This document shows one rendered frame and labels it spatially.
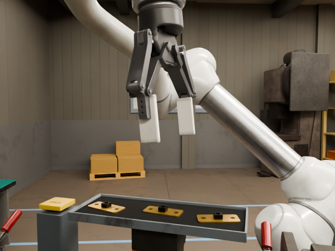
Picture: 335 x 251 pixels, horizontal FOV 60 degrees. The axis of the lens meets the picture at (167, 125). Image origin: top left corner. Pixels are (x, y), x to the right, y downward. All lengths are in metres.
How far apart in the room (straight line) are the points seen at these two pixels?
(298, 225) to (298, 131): 5.41
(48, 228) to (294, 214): 0.66
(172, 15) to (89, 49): 6.29
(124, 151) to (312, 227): 5.32
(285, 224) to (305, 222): 0.06
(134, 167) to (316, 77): 3.85
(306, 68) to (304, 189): 5.12
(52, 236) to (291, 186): 0.70
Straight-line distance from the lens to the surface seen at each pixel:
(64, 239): 0.76
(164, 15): 0.48
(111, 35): 0.68
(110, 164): 5.74
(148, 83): 0.42
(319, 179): 1.01
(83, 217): 0.66
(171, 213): 0.64
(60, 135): 6.82
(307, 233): 0.95
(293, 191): 1.01
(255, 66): 6.97
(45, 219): 0.76
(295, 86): 5.87
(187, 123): 0.54
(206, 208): 0.68
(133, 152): 6.08
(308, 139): 6.46
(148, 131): 0.42
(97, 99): 6.61
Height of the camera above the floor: 1.39
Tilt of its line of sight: 4 degrees down
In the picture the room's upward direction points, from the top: straight up
